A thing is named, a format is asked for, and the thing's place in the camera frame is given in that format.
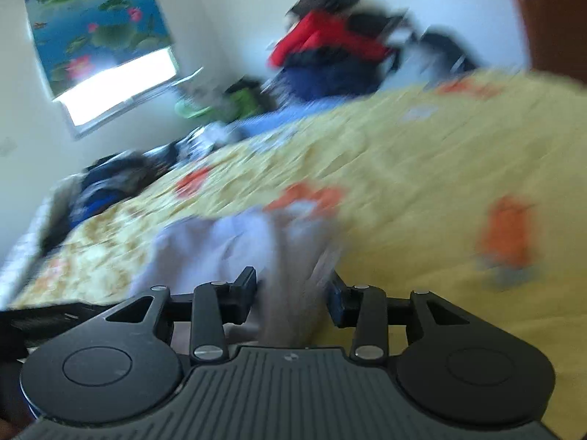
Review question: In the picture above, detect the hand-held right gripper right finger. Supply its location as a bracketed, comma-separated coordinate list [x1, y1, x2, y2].
[323, 270, 469, 364]

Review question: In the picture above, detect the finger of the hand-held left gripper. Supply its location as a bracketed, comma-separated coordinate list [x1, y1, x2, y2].
[0, 301, 108, 347]

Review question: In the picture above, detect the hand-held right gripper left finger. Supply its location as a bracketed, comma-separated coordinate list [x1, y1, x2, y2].
[103, 266, 258, 364]

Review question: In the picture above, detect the light purple shirt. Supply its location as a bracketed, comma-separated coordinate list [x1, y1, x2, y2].
[130, 204, 346, 350]

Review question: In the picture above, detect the dark clothes pile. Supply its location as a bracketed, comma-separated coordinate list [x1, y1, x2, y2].
[40, 149, 177, 257]

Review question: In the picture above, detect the yellow printed blanket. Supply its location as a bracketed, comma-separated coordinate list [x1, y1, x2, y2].
[8, 68, 587, 427]

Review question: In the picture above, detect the white crumpled cloth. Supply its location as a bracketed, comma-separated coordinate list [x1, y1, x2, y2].
[188, 123, 234, 159]

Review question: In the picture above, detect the blue bed sheet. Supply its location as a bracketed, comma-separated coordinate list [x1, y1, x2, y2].
[233, 100, 349, 139]

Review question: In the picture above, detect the green box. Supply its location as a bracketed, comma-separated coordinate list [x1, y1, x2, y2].
[224, 86, 263, 121]

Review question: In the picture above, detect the green plastic item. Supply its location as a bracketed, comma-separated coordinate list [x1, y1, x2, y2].
[173, 100, 212, 121]

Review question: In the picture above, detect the black cloth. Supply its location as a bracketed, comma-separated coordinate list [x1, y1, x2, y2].
[224, 77, 264, 97]

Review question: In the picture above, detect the navy garment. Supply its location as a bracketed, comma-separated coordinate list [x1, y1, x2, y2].
[279, 52, 383, 102]

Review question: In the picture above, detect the window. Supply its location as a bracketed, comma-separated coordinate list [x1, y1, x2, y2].
[59, 48, 181, 140]

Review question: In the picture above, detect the red jacket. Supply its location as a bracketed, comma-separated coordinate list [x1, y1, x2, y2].
[268, 8, 396, 70]

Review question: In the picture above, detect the black bag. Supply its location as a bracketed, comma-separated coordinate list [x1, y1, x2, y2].
[418, 29, 480, 75]

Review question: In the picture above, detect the lotus print roller blind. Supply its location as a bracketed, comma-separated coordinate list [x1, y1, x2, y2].
[23, 0, 174, 100]

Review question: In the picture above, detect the black jacket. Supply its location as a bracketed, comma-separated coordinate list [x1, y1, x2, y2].
[287, 0, 411, 26]

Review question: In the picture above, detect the wooden door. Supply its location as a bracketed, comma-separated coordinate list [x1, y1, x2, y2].
[503, 0, 587, 84]

